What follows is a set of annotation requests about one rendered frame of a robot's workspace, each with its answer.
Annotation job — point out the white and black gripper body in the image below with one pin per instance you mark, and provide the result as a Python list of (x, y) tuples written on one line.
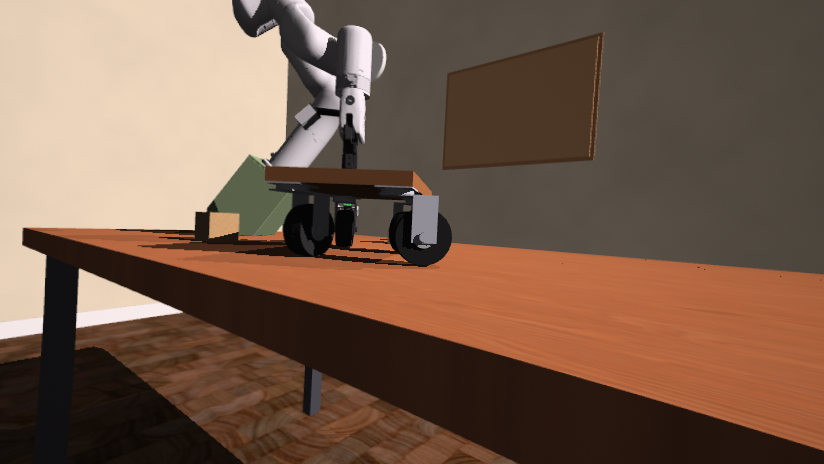
[(356, 107)]

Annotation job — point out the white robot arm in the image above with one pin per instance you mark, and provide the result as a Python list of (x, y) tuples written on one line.
[(316, 68)]

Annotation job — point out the wooden dolly with black caster wheels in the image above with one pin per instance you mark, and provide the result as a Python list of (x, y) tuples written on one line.
[(421, 236)]

